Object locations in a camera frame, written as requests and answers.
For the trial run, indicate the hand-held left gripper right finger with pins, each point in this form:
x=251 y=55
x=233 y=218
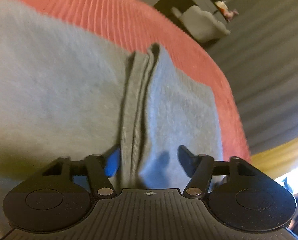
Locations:
x=185 y=160

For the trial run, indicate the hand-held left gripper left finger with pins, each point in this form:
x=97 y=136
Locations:
x=112 y=161

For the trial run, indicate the grey pants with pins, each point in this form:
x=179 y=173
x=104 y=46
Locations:
x=63 y=80

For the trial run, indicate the yellow cloth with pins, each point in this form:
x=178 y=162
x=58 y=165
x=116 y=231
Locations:
x=284 y=152

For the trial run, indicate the white shell-back chair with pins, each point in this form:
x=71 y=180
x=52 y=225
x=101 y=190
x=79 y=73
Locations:
x=204 y=22

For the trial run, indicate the pink ribbed bedspread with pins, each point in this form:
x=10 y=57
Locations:
x=139 y=17

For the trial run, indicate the pink plush toy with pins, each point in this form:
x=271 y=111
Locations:
x=231 y=14

